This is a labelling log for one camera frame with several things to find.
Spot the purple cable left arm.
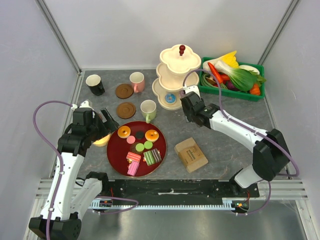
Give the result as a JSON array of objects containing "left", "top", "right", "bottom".
[{"left": 32, "top": 100, "right": 140, "bottom": 240}]

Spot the toy white radish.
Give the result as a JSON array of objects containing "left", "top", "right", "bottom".
[{"left": 239, "top": 64, "right": 260, "bottom": 75}]

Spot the brown wooden coaster far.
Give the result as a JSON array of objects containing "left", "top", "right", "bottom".
[{"left": 115, "top": 83, "right": 134, "bottom": 99}]

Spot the brown layered cake slice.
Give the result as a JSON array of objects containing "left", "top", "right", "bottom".
[{"left": 151, "top": 148, "right": 162, "bottom": 164}]

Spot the green layered cake slice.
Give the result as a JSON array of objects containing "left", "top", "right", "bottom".
[{"left": 143, "top": 150, "right": 155, "bottom": 166}]

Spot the red layered cake slice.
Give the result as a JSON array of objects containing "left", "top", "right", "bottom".
[{"left": 126, "top": 151, "right": 142, "bottom": 163}]

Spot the brown wooden coaster near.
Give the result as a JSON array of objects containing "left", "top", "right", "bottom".
[{"left": 116, "top": 102, "right": 136, "bottom": 119}]

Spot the light green mug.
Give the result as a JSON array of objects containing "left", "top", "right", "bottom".
[{"left": 140, "top": 99, "right": 157, "bottom": 124}]

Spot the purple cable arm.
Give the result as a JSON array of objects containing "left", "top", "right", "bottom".
[
  {"left": 182, "top": 69, "right": 300, "bottom": 217},
  {"left": 32, "top": 100, "right": 140, "bottom": 240}
]

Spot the toy yellow corn cabbage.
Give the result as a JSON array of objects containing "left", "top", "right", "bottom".
[{"left": 222, "top": 50, "right": 239, "bottom": 68}]

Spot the toy bok choy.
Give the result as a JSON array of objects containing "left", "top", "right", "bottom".
[{"left": 214, "top": 60, "right": 267, "bottom": 92}]

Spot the orange glazed donut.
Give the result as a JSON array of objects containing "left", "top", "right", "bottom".
[
  {"left": 144, "top": 129, "right": 159, "bottom": 143},
  {"left": 117, "top": 125, "right": 131, "bottom": 139}
]

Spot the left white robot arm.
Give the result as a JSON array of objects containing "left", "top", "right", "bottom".
[{"left": 28, "top": 100, "right": 119, "bottom": 240}]

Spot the brown wooden coaster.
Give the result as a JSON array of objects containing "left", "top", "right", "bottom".
[
  {"left": 115, "top": 83, "right": 134, "bottom": 99},
  {"left": 116, "top": 102, "right": 136, "bottom": 119}
]

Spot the blue white orange donut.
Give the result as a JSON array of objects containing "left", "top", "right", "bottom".
[{"left": 164, "top": 93, "right": 177, "bottom": 105}]

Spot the green sandwich cookie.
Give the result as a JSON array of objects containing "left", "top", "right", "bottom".
[
  {"left": 135, "top": 143, "right": 145, "bottom": 152},
  {"left": 143, "top": 140, "right": 153, "bottom": 150}
]

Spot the green plastic vegetable crate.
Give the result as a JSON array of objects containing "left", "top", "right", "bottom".
[{"left": 198, "top": 62, "right": 265, "bottom": 102}]

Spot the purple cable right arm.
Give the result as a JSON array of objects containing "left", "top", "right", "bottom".
[{"left": 182, "top": 69, "right": 300, "bottom": 217}]

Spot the green sandwich cookie left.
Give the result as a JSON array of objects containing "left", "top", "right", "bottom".
[{"left": 135, "top": 143, "right": 145, "bottom": 152}]

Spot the black mug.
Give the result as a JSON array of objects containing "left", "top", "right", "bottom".
[{"left": 85, "top": 74, "right": 105, "bottom": 96}]

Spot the wooden block with label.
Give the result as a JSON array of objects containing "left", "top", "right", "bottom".
[{"left": 174, "top": 137, "right": 209, "bottom": 173}]

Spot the black sandwich cookie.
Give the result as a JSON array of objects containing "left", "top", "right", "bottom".
[{"left": 135, "top": 131, "right": 145, "bottom": 140}]

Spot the dark red round tray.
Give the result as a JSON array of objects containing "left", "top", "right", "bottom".
[{"left": 106, "top": 121, "right": 167, "bottom": 178}]

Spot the pink mug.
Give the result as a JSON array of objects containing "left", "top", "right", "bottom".
[{"left": 129, "top": 72, "right": 145, "bottom": 93}]

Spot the toy purple eggplant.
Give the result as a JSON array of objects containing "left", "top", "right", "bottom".
[{"left": 226, "top": 81, "right": 240, "bottom": 92}]

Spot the pink sandwich cookie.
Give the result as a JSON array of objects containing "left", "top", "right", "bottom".
[{"left": 126, "top": 135, "right": 136, "bottom": 145}]

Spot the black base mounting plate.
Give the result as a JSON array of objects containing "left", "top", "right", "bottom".
[{"left": 108, "top": 178, "right": 260, "bottom": 207}]

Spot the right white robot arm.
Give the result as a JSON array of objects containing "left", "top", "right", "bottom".
[{"left": 180, "top": 91, "right": 291, "bottom": 197}]

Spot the cream three-tier dessert stand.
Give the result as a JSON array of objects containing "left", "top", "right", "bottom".
[{"left": 152, "top": 44, "right": 201, "bottom": 111}]

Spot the green sandwich cookie right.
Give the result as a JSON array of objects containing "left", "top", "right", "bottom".
[{"left": 143, "top": 140, "right": 153, "bottom": 150}]

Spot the small orange toy carrot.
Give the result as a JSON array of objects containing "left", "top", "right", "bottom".
[{"left": 249, "top": 83, "right": 261, "bottom": 96}]

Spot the pink layered cake slice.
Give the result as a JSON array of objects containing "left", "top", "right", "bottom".
[{"left": 127, "top": 161, "right": 140, "bottom": 176}]

